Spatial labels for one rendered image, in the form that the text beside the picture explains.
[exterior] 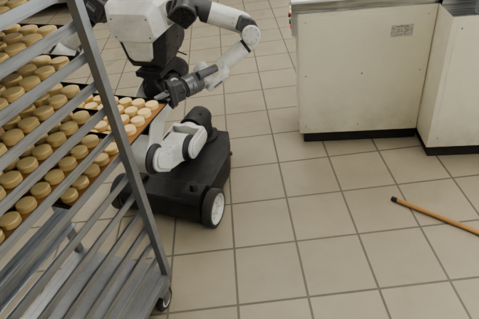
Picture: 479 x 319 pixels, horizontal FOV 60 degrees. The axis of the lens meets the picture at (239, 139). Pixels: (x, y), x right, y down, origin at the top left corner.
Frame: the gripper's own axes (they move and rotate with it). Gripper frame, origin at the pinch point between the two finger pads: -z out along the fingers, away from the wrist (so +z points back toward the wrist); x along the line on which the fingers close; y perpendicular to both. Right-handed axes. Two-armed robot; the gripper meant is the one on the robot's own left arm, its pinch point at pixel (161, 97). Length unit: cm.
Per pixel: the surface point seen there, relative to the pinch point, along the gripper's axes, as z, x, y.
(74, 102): -39, 27, 28
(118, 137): -29.5, 9.0, 25.2
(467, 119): 138, -51, 67
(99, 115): -32.8, 18.5, 24.7
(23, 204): -62, 10, 36
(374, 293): 33, -78, 85
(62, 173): -50, 10, 31
